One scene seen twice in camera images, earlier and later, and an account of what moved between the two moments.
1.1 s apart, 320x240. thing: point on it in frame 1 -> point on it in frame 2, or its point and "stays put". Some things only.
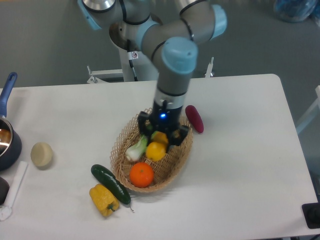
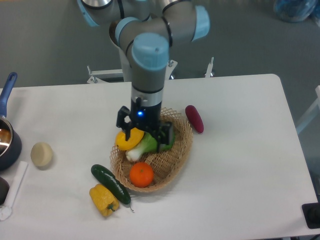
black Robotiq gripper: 165,119 -> 147,118
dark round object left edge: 4,188 stays put
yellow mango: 156,150 -> 136,136
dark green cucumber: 107,177 stays put
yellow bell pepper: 105,202 stays put
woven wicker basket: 163,171 stays put
